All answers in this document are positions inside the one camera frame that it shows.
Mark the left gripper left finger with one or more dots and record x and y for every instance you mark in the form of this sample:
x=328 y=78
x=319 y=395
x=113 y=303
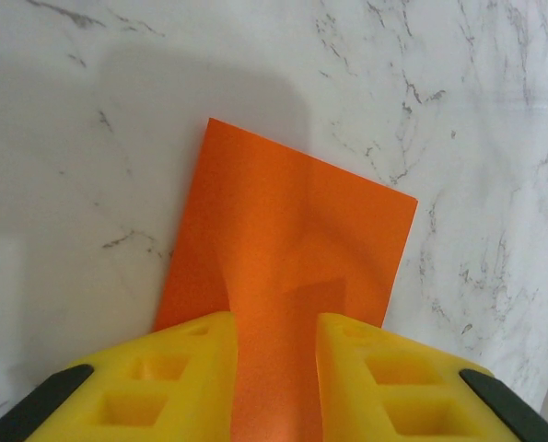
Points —
x=131 y=391

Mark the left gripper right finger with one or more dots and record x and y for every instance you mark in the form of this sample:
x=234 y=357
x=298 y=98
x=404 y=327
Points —
x=416 y=391

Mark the orange cloth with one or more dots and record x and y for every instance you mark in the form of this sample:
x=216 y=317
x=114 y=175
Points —
x=278 y=207

